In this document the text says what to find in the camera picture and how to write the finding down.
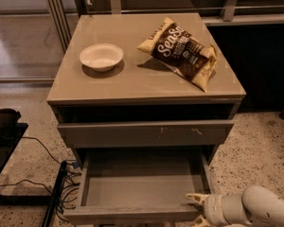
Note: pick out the grey drawer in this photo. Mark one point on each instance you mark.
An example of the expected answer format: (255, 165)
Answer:
(139, 186)
(145, 134)

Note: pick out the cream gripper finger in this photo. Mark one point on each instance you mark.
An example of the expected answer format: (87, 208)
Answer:
(201, 221)
(197, 197)

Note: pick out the grey top drawer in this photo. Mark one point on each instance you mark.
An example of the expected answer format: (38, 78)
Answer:
(145, 134)

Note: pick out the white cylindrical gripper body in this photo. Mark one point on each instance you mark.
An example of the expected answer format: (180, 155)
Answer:
(212, 208)

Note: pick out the dark object on stand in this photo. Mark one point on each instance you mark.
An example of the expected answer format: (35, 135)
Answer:
(8, 120)

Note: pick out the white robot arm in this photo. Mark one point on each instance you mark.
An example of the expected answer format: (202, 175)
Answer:
(256, 206)

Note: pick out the metal railing frame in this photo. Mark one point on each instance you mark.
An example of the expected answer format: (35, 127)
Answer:
(214, 12)

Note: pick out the grey three-drawer cabinet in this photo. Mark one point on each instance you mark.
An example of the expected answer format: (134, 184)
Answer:
(140, 88)

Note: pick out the white paper bowl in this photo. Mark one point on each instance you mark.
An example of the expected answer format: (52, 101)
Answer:
(101, 57)

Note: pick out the brown yellow chip bag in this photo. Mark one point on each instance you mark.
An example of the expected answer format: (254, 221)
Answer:
(180, 52)

